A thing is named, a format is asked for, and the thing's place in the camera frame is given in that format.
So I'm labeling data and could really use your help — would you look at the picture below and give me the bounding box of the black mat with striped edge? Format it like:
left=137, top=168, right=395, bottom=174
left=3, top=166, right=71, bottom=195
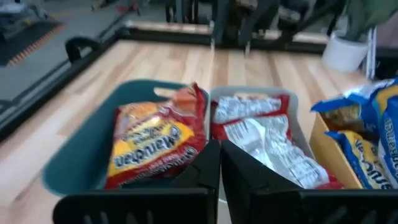
left=0, top=20, right=67, bottom=68

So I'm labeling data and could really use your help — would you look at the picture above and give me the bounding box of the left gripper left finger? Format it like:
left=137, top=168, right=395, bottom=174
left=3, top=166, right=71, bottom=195
left=52, top=139, right=221, bottom=224

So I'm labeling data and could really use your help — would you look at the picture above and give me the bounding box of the black aluminium table frame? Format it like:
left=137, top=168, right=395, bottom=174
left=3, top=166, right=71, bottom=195
left=0, top=20, right=398, bottom=142

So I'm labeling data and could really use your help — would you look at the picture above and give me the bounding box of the orange plastic bin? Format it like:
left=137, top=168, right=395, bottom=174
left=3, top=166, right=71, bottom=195
left=308, top=113, right=364, bottom=190

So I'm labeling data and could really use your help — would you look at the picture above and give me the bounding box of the teal plastic bin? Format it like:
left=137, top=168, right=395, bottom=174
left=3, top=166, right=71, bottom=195
left=42, top=79, right=210, bottom=197

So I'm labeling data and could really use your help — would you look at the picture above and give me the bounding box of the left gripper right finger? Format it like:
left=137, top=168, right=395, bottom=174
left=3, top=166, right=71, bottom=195
left=221, top=139, right=398, bottom=224

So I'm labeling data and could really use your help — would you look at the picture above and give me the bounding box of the crimson Maruchan noodle pack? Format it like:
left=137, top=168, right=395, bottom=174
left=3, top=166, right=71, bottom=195
left=222, top=114, right=344, bottom=190
left=210, top=93, right=292, bottom=141

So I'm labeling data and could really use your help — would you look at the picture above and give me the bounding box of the black arched cable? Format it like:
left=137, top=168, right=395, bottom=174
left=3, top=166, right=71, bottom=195
left=64, top=36, right=103, bottom=64

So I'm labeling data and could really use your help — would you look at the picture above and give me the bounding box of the green plant in white pot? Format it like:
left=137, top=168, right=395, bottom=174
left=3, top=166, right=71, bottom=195
left=322, top=0, right=398, bottom=73

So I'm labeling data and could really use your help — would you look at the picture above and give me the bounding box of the red yellow Maruchan noodle pack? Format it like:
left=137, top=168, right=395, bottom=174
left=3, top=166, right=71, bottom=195
left=104, top=82, right=208, bottom=190

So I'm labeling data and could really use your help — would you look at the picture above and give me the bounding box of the blue Maruchan noodle pack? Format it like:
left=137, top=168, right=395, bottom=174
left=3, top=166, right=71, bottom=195
left=310, top=79, right=398, bottom=134
left=325, top=129, right=393, bottom=190
left=371, top=80, right=398, bottom=187

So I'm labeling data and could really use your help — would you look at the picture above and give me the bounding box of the silver aluminium post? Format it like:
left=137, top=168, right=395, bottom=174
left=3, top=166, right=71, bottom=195
left=365, top=26, right=377, bottom=79

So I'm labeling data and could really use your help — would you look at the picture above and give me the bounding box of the white plastic bin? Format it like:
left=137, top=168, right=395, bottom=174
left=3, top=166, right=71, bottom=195
left=208, top=85, right=315, bottom=190

